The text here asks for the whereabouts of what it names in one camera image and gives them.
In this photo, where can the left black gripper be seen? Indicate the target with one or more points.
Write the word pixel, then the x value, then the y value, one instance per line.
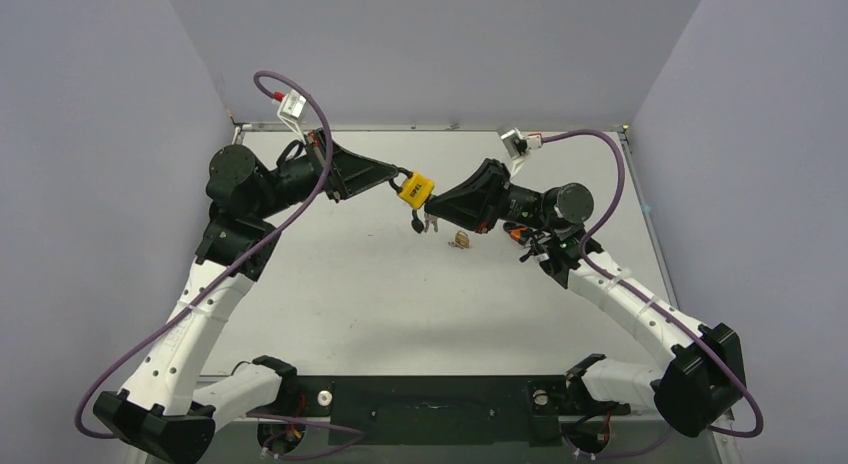
pixel 352 173

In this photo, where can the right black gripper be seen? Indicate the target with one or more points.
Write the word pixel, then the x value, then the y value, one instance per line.
pixel 499 195

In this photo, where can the small brass padlock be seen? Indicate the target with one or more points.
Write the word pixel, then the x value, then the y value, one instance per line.
pixel 461 240

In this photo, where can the orange black padlock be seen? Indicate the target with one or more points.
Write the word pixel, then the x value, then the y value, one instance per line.
pixel 517 232

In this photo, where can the yellow padlock with keys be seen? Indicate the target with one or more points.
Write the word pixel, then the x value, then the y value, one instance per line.
pixel 415 190

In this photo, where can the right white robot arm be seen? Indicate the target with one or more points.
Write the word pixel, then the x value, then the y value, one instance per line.
pixel 696 370

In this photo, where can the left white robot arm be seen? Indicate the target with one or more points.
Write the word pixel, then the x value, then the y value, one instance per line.
pixel 159 409

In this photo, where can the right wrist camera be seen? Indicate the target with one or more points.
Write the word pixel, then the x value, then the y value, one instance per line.
pixel 519 146

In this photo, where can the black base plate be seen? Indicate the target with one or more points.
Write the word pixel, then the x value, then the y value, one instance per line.
pixel 442 410

